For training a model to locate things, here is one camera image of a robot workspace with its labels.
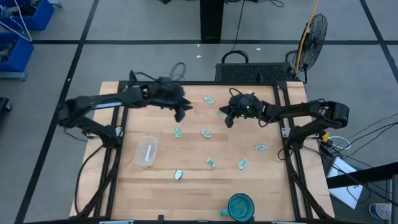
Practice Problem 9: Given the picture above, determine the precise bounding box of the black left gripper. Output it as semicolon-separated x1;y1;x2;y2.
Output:
149;76;193;123

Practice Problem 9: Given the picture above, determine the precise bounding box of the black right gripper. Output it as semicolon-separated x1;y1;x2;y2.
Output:
218;92;264;129

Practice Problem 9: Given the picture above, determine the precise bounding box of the teal enamel mug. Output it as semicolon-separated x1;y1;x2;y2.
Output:
220;193;256;223

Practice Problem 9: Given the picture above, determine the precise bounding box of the black computer case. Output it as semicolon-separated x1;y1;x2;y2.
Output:
215;62;299;83

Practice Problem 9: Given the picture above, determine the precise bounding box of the clear plastic container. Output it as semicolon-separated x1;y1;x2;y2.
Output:
134;136;159;166

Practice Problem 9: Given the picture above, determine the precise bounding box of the black desk leg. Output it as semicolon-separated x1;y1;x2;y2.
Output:
200;0;225;43

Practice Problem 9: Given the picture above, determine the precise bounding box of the black floor fan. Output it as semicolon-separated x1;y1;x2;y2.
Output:
295;13;328;73

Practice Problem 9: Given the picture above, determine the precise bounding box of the white cardboard box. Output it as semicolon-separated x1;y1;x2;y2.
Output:
328;156;364;210

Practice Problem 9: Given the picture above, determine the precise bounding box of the black metal beam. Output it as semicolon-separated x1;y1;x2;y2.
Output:
326;161;398;190

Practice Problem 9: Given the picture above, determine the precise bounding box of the blue storage bin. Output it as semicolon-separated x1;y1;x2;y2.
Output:
0;0;55;31
0;32;34;74

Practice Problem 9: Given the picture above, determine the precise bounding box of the white blue bottle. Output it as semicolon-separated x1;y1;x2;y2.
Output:
369;202;393;220

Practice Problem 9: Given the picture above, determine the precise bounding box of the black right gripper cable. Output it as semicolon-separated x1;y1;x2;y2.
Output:
229;87;249;98

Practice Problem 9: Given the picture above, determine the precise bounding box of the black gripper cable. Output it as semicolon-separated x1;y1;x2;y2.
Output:
169;62;187;82
229;87;249;98

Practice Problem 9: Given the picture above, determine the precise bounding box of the black aluminium table frame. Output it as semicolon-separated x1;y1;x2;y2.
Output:
74;80;335;224

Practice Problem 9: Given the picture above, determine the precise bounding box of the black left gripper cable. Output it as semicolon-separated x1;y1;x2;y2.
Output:
169;62;187;82

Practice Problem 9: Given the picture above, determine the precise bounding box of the black computer power cable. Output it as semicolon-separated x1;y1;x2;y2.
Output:
221;0;249;65

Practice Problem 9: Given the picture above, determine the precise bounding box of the white floor cable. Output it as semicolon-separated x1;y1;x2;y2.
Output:
328;135;352;151

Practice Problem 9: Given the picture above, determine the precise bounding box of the yellow hanging cable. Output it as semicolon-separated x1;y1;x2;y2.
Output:
294;0;320;75

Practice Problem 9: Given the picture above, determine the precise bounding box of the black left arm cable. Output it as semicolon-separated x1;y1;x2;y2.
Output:
73;144;105;215

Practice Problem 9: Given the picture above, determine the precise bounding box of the black floor cable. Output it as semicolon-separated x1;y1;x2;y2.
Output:
341;112;398;142

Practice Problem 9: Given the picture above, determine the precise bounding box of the white bin cable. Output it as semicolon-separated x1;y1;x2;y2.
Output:
0;0;34;43

